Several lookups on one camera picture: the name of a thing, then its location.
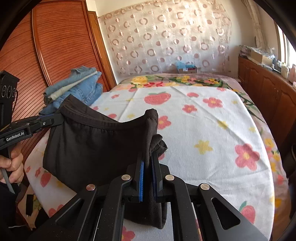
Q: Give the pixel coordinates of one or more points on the pink bottle on sideboard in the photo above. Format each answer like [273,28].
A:
[292,74]

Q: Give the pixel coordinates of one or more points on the pink floral bedspread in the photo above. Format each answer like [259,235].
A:
[281,197]

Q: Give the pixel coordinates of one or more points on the cardboard box on sideboard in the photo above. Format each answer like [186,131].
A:
[261,58]

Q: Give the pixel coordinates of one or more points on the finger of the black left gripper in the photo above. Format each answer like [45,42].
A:
[50,123]

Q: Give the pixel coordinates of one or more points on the person's left hand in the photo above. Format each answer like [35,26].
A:
[14,164]

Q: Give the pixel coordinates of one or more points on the window side curtain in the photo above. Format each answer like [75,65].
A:
[255,16]

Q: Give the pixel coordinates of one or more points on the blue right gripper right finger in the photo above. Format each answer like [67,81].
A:
[157,177]

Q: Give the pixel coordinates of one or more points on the brown wooden wardrobe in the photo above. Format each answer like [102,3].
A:
[51,40]

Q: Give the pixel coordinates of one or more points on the circle patterned sheer curtain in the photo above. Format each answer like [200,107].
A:
[155,36]

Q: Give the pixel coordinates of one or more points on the wooden sideboard cabinet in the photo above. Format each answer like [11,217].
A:
[274,97]

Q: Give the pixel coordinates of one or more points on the black shorts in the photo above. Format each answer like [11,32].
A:
[91,148]

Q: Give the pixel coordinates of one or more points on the folded blue jeans stack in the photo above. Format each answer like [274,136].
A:
[81,83]

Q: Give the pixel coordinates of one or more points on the white floral towel sheet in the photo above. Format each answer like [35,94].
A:
[211,138]

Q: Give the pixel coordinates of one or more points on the cardboard box with blue bag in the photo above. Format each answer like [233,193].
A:
[185,68]

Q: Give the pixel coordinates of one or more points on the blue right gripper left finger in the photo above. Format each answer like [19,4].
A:
[139,176]

